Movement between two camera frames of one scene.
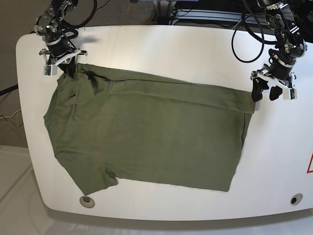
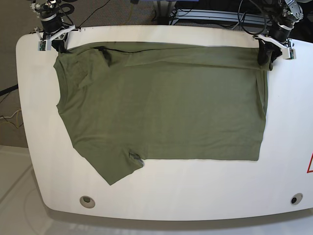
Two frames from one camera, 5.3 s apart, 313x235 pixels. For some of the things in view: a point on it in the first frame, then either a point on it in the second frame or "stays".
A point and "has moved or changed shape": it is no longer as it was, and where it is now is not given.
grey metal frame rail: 182,15 stays
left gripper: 61,51 to 58,38
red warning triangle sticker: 310,168 stays
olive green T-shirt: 146,131 has moved or changed shape
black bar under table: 10,89 stays
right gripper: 262,75 to 266,53
